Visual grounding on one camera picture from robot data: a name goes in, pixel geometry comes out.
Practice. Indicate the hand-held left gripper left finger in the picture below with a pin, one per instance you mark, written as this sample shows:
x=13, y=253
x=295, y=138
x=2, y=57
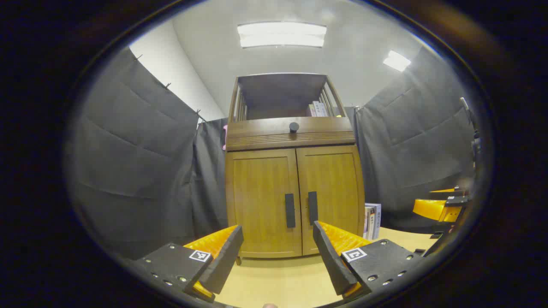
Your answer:
x=222, y=265

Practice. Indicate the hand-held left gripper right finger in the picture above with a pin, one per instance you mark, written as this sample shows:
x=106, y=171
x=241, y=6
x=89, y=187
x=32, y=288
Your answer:
x=332, y=265

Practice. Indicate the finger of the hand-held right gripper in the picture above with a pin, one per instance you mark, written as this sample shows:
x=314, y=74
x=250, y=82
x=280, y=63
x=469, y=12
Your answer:
x=445, y=191
x=432, y=209

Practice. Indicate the wooden shoe cabinet door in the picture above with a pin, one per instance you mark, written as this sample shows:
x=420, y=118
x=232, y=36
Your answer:
x=261, y=201
x=336, y=179

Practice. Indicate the wooden double-door shoe cabinet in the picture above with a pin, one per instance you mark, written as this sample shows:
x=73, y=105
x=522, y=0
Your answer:
x=265, y=133

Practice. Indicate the grey printed box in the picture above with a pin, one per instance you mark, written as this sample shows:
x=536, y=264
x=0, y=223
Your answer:
x=377, y=220

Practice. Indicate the white printed box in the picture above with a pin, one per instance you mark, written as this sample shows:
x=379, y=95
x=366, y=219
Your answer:
x=368, y=222

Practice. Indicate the small ceiling light panel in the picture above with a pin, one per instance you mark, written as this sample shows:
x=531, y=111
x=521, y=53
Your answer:
x=396, y=60

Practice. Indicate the pink plastic object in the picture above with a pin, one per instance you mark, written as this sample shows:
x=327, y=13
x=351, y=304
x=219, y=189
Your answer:
x=224, y=137

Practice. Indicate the black round drawer knob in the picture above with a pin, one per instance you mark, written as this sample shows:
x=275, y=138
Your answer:
x=294, y=126

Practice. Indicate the black backdrop cloth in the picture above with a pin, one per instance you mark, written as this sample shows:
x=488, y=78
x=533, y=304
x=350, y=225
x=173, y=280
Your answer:
x=128, y=149

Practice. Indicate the pinkish book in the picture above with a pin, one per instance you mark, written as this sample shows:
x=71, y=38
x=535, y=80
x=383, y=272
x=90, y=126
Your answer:
x=310, y=111

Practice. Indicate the large ceiling light panel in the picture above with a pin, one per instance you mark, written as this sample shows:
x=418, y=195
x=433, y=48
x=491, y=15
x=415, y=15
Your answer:
x=281, y=34

